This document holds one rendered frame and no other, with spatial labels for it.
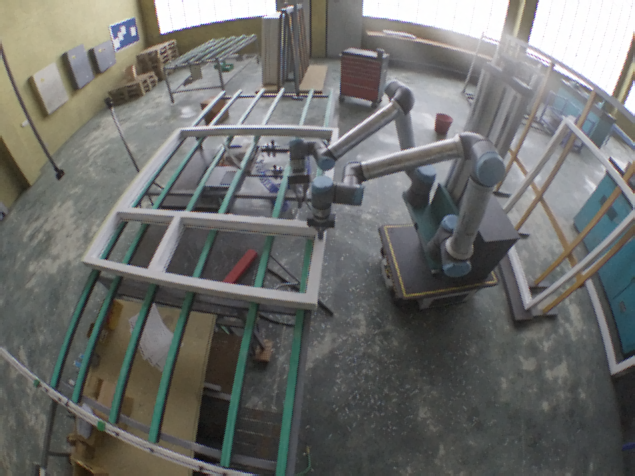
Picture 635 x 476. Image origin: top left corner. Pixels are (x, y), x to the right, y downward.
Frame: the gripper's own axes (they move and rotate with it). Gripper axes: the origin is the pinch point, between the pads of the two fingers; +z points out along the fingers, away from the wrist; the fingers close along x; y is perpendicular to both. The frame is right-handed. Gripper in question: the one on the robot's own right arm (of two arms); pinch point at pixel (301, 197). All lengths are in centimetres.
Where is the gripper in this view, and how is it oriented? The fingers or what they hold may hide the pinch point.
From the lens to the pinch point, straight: 157.1
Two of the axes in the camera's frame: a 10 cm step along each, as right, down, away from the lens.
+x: 9.7, -0.3, -2.2
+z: 0.8, 9.7, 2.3
